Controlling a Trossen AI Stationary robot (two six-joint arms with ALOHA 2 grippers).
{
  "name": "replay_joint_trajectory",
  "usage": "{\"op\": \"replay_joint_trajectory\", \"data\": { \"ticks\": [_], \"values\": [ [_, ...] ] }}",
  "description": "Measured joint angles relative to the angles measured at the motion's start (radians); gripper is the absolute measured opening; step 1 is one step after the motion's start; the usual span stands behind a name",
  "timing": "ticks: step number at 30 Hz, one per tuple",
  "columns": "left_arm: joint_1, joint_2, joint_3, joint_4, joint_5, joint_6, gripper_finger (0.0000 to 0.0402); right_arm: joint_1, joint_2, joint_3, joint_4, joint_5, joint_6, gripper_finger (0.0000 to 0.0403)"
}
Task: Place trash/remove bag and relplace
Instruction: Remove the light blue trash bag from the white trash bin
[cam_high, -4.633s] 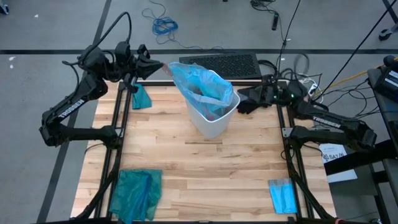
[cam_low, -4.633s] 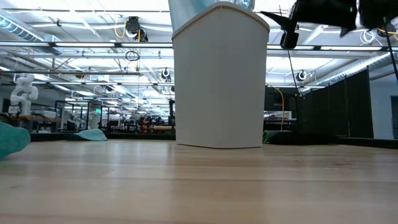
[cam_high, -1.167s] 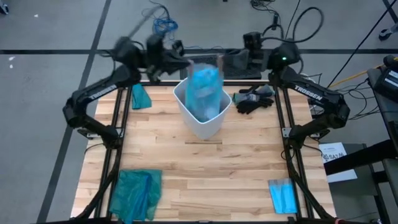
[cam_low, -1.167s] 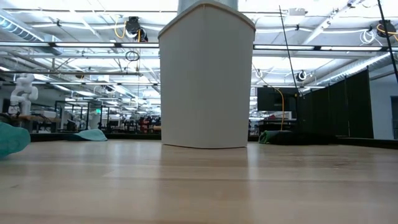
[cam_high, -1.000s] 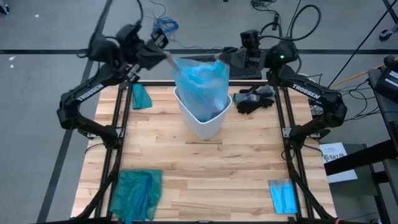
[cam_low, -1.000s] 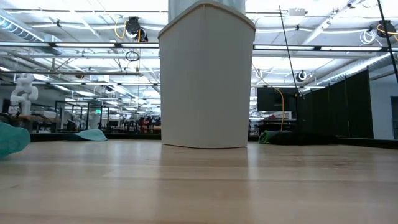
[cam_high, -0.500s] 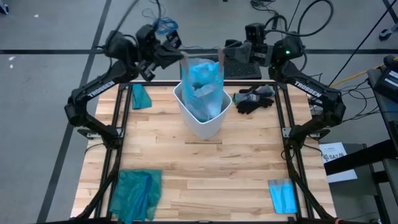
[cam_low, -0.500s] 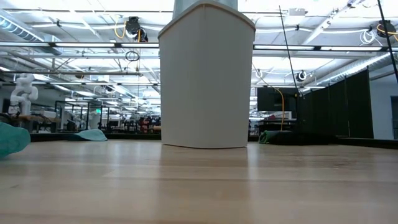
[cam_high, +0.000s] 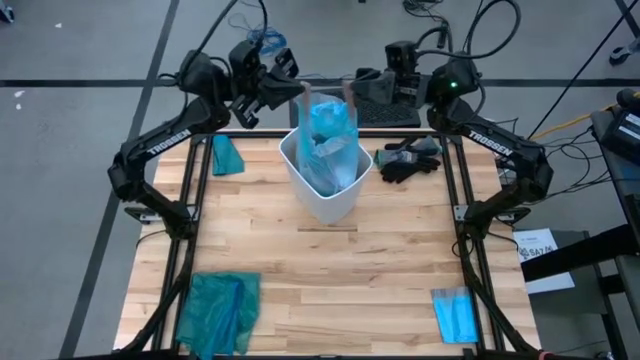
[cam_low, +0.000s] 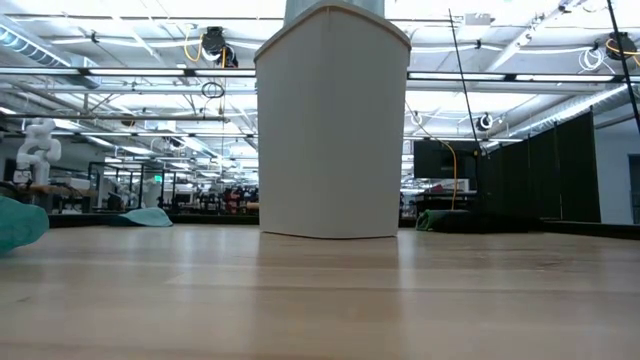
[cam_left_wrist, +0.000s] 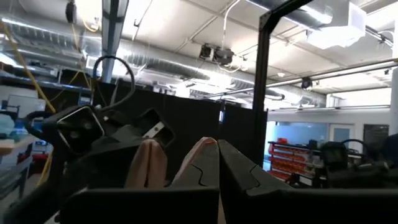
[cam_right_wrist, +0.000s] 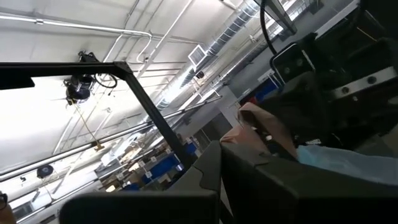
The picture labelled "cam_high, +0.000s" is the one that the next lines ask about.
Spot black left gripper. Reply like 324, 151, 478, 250
232, 48, 314, 129

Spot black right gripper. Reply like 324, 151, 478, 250
344, 64, 437, 109

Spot light blue trash bag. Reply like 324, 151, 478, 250
294, 92, 360, 198

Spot white plastic trash bin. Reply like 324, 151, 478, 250
278, 127, 375, 225

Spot large teal trash bag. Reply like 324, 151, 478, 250
174, 271, 262, 360

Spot small folded teal bag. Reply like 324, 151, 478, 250
211, 133, 246, 177

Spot folded blue bag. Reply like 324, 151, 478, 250
430, 286, 480, 345

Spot black perforated computer case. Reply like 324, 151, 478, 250
288, 83, 422, 129

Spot black gloves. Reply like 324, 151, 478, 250
373, 135, 444, 169

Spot black work glove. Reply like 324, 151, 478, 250
379, 156, 442, 184

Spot white printed paper sheet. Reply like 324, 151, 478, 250
512, 228, 576, 295

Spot black caster wheel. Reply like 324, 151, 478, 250
608, 37, 640, 66

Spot black equipment box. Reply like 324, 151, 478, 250
589, 88, 640, 166

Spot black side table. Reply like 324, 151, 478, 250
519, 194, 640, 360

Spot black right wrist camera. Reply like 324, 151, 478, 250
384, 40, 419, 71

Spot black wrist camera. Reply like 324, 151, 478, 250
228, 39, 262, 76
384, 40, 419, 71

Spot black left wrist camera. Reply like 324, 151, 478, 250
228, 39, 262, 76

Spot black metal table frame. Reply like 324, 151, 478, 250
119, 128, 544, 360

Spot blue coiled cable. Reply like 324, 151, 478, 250
227, 12, 289, 56

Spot black cable bundle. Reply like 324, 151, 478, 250
402, 0, 451, 31

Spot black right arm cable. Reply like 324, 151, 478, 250
417, 0, 522, 60

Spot yellow floor cable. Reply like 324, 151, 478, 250
529, 91, 640, 144

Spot thin black hanging cable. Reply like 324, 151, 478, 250
528, 9, 640, 140

